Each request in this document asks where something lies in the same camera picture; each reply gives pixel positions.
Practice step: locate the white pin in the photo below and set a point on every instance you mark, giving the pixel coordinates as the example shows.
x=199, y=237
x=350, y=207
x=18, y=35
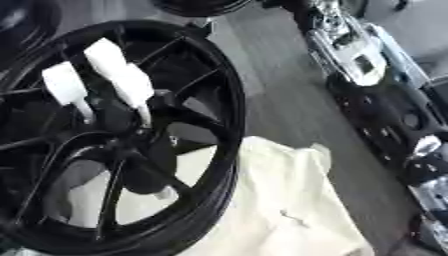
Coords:
x=134, y=86
x=105, y=56
x=64, y=83

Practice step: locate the black spoked wheel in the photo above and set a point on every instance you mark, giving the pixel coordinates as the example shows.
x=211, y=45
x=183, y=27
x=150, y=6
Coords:
x=224, y=100

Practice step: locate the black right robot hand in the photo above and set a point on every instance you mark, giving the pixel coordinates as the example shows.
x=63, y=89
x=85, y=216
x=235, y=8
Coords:
x=297, y=13

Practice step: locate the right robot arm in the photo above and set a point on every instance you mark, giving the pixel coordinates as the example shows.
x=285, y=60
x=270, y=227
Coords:
x=396, y=116

